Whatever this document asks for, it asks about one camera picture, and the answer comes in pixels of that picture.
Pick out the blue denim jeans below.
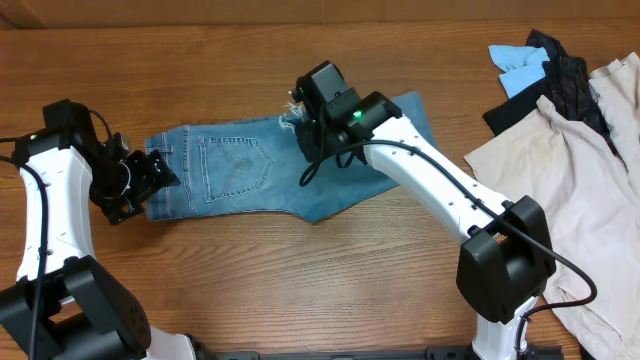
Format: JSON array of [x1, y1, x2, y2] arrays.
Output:
[[143, 90, 437, 225]]

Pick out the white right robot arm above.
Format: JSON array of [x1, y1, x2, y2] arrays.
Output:
[[290, 86, 564, 359]]

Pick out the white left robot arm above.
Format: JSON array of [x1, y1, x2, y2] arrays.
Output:
[[1, 99, 210, 360]]

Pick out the light blue cloth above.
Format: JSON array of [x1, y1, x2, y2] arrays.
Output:
[[488, 45, 549, 99]]

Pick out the black dark garment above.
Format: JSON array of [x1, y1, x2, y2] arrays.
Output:
[[483, 29, 619, 155]]

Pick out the beige cloth garment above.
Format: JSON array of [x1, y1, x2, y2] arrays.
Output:
[[465, 53, 639, 359]]

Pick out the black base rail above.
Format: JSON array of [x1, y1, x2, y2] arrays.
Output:
[[199, 344, 566, 360]]

